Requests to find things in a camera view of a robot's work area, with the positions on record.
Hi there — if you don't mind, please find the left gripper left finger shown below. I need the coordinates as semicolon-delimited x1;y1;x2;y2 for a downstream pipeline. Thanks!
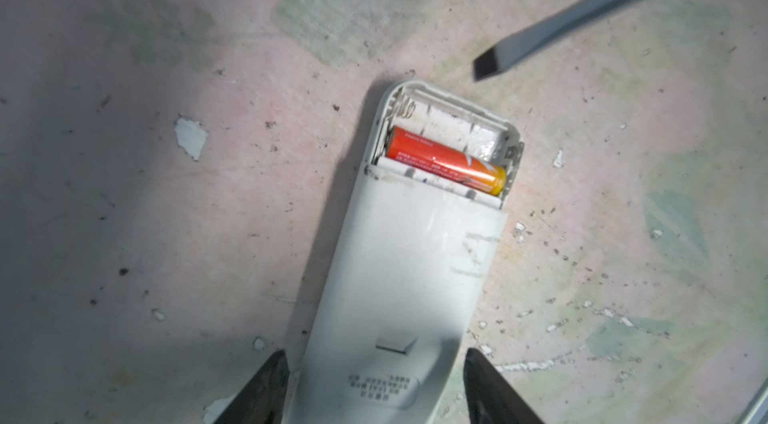
214;349;290;424

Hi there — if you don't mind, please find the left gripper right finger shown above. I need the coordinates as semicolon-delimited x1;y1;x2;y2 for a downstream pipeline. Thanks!
463;348;543;424

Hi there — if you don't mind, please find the white remote control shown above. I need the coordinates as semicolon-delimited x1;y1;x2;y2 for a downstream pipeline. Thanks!
285;80;524;423

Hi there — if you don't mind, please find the red orange battery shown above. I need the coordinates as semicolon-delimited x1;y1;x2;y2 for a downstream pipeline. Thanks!
385;126;507;196

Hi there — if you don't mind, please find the orange handled screwdriver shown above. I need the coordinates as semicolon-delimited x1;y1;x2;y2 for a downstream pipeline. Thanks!
472;0;636;82

